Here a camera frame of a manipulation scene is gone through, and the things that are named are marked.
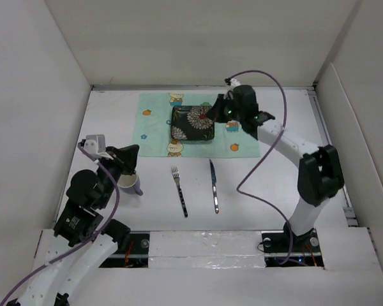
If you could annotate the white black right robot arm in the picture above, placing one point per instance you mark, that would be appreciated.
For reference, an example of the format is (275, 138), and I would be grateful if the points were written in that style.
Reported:
(320, 174)

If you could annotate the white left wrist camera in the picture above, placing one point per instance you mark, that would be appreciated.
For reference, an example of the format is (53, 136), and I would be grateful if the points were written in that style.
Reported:
(93, 145)

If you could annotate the steel fork patterned handle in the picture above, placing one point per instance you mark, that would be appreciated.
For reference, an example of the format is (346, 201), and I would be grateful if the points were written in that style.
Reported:
(175, 175)

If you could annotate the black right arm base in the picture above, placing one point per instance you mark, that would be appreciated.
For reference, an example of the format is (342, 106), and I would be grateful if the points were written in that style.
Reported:
(280, 249)

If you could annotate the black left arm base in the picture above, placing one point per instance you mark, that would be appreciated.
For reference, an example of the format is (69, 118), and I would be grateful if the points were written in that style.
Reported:
(136, 254)

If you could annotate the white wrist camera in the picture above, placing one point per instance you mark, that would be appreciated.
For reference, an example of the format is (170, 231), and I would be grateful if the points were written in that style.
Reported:
(93, 145)
(232, 82)

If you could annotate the dark floral rectangular plate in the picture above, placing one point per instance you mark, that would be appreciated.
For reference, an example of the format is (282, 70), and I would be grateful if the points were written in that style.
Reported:
(190, 123)

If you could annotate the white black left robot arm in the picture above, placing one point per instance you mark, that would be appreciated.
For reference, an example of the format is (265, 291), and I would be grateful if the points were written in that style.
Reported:
(82, 239)

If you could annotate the purple ceramic mug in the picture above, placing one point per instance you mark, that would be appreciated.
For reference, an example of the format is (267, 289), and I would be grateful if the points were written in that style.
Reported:
(130, 184)

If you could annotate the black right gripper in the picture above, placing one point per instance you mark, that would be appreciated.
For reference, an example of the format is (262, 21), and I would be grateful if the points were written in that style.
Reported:
(217, 108)

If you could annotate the steel knife patterned handle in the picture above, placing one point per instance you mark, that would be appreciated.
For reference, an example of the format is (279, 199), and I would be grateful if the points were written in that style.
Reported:
(213, 181)

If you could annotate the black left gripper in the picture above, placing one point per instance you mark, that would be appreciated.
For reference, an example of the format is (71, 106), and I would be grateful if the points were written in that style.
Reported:
(126, 157)

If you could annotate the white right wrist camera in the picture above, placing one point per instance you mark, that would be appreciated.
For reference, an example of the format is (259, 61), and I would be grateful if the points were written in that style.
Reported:
(232, 82)

